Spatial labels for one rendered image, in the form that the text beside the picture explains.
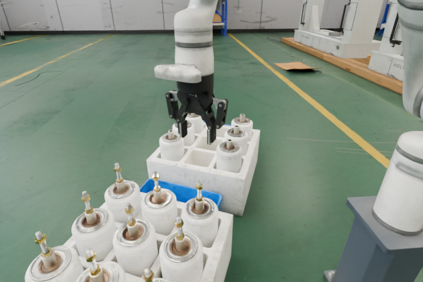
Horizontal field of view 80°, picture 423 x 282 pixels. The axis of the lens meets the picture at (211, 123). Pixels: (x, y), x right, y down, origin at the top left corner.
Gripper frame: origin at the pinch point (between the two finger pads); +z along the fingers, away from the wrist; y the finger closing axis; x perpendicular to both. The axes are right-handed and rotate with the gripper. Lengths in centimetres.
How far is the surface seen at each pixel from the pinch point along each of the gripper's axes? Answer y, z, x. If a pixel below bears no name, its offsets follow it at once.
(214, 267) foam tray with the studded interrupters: -8.5, 29.0, 8.3
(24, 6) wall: 641, -14, -329
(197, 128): 28, 27, -49
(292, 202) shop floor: -19, 47, -42
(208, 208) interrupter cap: -2.2, 21.7, -0.8
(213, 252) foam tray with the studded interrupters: -6.7, 29.0, 4.8
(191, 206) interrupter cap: 2.0, 21.7, 0.3
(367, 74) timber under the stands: -54, 42, -257
